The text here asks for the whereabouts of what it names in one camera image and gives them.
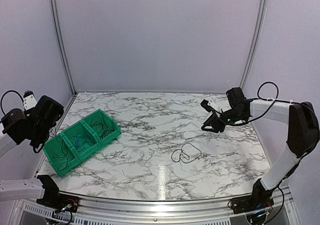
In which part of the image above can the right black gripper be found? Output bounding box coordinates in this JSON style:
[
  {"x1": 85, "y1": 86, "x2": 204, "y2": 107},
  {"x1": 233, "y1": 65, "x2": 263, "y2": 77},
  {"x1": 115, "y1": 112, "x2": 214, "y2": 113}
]
[{"x1": 201, "y1": 108, "x2": 246, "y2": 134}]

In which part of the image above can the aluminium frame post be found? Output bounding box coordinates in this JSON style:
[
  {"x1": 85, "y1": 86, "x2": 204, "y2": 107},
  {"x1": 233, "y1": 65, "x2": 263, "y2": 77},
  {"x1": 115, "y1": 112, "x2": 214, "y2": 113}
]
[
  {"x1": 49, "y1": 0, "x2": 77, "y2": 96},
  {"x1": 239, "y1": 0, "x2": 268, "y2": 91}
]

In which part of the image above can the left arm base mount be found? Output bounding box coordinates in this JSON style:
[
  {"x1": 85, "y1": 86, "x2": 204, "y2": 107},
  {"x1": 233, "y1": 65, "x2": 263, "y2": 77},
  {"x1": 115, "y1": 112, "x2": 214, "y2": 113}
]
[{"x1": 36, "y1": 193, "x2": 80, "y2": 213}]

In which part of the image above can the left aluminium frame post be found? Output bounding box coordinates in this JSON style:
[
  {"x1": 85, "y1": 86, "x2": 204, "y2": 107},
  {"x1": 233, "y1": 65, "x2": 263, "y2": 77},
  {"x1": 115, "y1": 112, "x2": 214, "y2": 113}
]
[{"x1": 49, "y1": 0, "x2": 77, "y2": 96}]

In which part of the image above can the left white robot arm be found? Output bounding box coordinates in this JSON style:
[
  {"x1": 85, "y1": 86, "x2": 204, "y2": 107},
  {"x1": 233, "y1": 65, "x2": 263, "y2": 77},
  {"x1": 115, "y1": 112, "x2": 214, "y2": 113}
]
[{"x1": 0, "y1": 90, "x2": 64, "y2": 208}]

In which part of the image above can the right aluminium frame post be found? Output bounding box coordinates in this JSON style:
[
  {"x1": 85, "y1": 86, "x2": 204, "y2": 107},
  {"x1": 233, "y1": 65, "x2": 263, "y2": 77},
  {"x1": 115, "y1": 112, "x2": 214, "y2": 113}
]
[{"x1": 239, "y1": 0, "x2": 268, "y2": 91}]

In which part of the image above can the front aluminium rail base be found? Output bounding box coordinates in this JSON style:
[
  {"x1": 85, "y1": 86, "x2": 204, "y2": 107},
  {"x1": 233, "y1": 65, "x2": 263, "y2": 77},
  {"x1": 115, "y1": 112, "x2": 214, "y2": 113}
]
[{"x1": 14, "y1": 182, "x2": 296, "y2": 225}]

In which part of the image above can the back aluminium frame rail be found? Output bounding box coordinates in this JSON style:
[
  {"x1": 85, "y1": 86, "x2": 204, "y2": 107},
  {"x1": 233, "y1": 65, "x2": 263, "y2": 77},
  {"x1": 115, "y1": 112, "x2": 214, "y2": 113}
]
[{"x1": 76, "y1": 90, "x2": 226, "y2": 95}]

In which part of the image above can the thin black cable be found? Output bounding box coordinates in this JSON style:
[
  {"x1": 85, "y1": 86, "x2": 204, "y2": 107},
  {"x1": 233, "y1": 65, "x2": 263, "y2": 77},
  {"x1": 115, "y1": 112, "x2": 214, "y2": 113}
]
[
  {"x1": 89, "y1": 114, "x2": 115, "y2": 141},
  {"x1": 103, "y1": 121, "x2": 116, "y2": 136},
  {"x1": 51, "y1": 136, "x2": 71, "y2": 172},
  {"x1": 171, "y1": 142, "x2": 202, "y2": 164}
]

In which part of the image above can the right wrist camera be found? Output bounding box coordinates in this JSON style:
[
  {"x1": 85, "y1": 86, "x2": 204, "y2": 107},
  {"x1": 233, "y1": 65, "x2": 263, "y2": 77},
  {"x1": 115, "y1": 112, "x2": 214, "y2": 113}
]
[{"x1": 200, "y1": 99, "x2": 222, "y2": 114}]

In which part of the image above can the green three-compartment plastic bin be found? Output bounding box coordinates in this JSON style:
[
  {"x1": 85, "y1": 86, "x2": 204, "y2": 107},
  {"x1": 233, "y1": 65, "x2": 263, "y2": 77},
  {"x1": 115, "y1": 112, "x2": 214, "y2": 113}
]
[{"x1": 43, "y1": 109, "x2": 122, "y2": 177}]

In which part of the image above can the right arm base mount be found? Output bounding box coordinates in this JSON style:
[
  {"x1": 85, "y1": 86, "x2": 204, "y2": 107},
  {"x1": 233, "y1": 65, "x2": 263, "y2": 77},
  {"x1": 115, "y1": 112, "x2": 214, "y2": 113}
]
[{"x1": 227, "y1": 195, "x2": 274, "y2": 214}]

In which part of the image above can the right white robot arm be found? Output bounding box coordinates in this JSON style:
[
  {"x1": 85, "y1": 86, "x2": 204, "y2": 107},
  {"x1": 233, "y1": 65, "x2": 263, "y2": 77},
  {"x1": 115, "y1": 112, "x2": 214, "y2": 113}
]
[{"x1": 200, "y1": 87, "x2": 320, "y2": 213}]

